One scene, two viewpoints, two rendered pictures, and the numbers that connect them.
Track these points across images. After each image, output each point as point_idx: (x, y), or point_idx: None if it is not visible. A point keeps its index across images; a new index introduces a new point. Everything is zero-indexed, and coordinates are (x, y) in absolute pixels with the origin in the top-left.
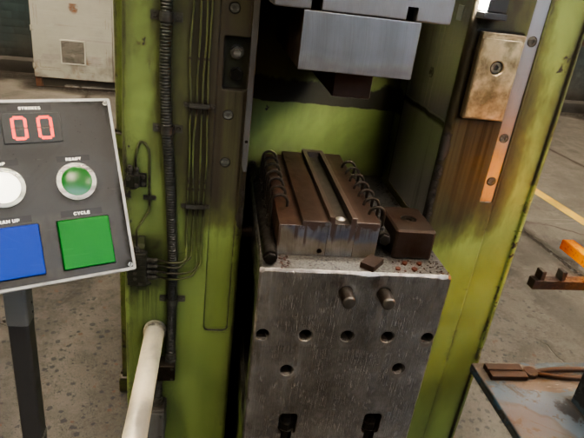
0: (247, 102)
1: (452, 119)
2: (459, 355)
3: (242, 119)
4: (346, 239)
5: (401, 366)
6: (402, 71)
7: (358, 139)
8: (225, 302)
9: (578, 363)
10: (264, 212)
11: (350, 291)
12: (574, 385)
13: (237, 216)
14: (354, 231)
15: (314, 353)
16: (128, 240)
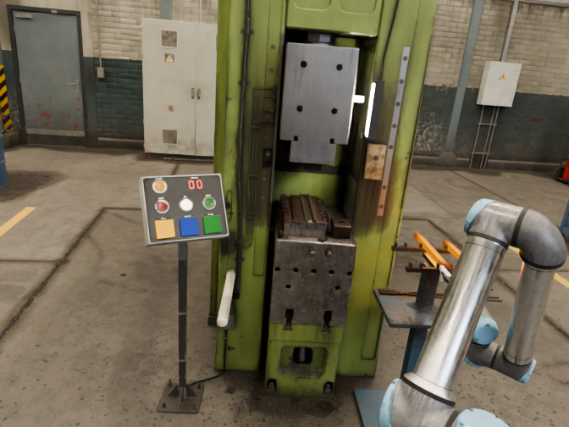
0: (272, 174)
1: (360, 179)
2: None
3: (269, 180)
4: (312, 229)
5: (339, 287)
6: (330, 162)
7: (328, 189)
8: (262, 262)
9: None
10: (279, 219)
11: (312, 250)
12: None
13: (267, 222)
14: (315, 225)
15: (300, 279)
16: (226, 224)
